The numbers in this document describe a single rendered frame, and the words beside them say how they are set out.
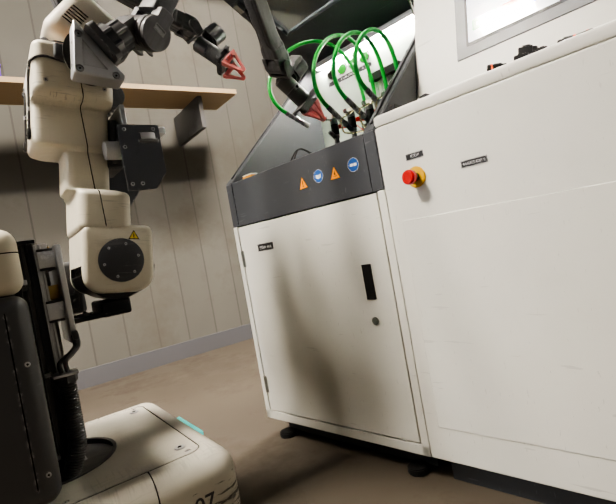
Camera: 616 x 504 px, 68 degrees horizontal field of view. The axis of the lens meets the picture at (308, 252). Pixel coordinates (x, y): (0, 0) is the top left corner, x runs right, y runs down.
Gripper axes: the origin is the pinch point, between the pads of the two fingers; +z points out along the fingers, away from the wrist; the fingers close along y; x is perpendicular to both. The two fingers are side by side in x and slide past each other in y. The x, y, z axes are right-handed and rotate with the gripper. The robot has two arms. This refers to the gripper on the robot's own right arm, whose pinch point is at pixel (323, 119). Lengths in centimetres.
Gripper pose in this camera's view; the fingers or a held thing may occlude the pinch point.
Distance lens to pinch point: 165.3
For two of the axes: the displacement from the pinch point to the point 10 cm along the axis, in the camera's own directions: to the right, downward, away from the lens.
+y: 4.9, -8.0, 3.5
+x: -4.9, 0.8, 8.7
